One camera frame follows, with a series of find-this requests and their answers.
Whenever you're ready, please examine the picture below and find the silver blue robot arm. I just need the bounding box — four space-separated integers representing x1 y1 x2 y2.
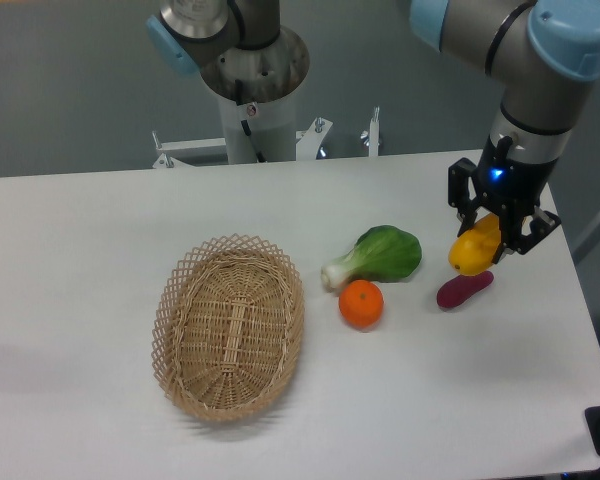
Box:
146 1 600 259

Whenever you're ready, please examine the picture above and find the woven wicker basket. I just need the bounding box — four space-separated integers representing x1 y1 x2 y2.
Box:
151 234 304 422

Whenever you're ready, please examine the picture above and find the green bok choy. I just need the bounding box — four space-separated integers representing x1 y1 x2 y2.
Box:
320 225 423 291

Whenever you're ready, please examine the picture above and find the orange tangerine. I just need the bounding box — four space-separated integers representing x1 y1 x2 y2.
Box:
338 280 384 330

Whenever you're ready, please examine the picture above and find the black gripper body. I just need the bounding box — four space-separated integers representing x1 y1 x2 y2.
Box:
473 139 558 213

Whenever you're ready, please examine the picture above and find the white metal base frame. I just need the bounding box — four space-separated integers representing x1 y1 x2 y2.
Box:
152 106 383 169

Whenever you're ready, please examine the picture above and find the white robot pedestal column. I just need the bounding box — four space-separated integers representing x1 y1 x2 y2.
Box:
199 25 311 165

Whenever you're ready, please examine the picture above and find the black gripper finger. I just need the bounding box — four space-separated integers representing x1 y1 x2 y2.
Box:
492 204 561 264
448 157 485 236

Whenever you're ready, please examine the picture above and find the purple sweet potato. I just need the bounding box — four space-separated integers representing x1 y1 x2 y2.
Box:
436 271 494 310

